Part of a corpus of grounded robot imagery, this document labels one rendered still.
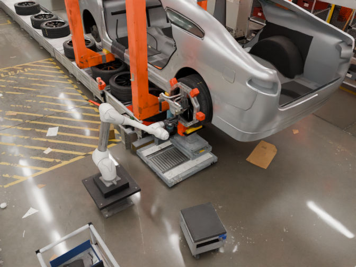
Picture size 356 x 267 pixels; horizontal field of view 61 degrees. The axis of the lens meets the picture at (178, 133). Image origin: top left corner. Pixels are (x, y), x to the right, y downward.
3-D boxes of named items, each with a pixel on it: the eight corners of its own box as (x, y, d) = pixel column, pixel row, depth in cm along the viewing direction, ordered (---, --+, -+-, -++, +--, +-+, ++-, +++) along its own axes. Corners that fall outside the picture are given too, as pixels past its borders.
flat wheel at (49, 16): (34, 30, 746) (31, 21, 731) (30, 23, 792) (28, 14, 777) (61, 27, 771) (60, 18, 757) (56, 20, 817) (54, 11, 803)
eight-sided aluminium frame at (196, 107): (197, 132, 384) (201, 94, 351) (194, 133, 380) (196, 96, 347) (171, 112, 417) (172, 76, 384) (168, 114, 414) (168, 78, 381)
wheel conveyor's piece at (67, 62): (113, 70, 646) (111, 52, 623) (74, 80, 603) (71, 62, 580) (92, 54, 708) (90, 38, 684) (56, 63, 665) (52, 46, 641)
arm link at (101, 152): (96, 171, 337) (89, 159, 351) (110, 168, 347) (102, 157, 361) (104, 109, 301) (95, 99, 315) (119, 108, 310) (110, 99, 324)
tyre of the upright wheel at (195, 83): (225, 115, 369) (204, 65, 368) (211, 121, 357) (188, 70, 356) (197, 126, 426) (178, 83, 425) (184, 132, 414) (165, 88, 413)
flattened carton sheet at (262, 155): (279, 148, 453) (279, 146, 451) (265, 169, 416) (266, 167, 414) (260, 141, 466) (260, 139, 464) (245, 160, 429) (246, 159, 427)
